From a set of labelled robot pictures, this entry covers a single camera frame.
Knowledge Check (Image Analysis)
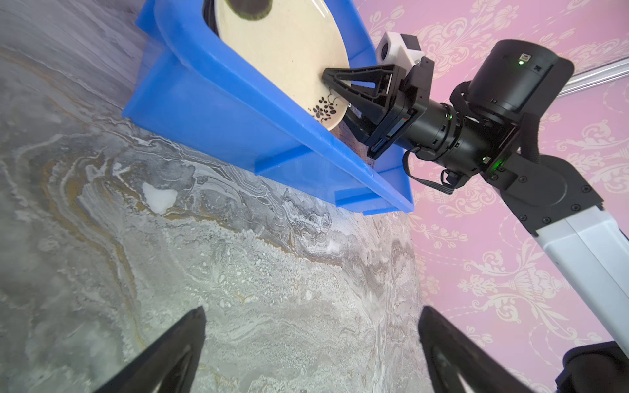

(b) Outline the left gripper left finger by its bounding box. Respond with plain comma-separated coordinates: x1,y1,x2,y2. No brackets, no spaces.
98,306,206,392

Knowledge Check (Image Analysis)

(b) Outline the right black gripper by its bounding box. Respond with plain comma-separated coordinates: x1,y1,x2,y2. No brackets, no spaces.
322,39,574,189

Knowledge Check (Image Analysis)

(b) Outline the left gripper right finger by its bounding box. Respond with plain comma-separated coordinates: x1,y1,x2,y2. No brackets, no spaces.
418,306,531,392

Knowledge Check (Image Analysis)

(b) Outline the cream plate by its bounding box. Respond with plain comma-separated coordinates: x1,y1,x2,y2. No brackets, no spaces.
209,0,349,130

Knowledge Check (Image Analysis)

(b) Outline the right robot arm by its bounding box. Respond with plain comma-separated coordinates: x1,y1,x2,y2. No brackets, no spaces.
322,34,628,392

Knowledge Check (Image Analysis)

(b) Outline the blue plastic bin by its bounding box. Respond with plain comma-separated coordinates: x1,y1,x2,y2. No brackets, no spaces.
123,1,414,215

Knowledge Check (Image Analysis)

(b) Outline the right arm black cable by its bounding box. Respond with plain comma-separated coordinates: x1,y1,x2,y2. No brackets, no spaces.
401,146,465,195

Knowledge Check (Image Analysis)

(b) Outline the right corner aluminium post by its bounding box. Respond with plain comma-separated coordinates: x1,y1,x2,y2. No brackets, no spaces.
558,57,629,98

